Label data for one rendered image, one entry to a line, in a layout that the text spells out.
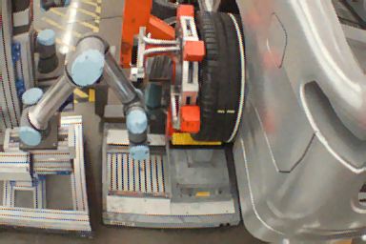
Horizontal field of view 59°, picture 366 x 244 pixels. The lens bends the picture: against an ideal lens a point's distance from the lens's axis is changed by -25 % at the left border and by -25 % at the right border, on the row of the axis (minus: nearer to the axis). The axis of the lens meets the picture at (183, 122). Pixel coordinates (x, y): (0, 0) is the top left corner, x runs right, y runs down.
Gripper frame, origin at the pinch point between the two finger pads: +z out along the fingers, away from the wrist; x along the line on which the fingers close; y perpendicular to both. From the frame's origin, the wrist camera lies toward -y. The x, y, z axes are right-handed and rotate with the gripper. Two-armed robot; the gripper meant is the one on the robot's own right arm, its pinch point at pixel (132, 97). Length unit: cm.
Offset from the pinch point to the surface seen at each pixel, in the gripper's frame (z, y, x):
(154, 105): 23.5, -28.2, -14.9
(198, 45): -5.1, 32.3, -25.0
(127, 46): 59, -12, -1
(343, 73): -78, 80, -43
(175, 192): -6, -68, -25
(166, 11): 148, -39, -38
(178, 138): 0.8, -29.6, -24.1
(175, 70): 9.9, 6.8, -20.5
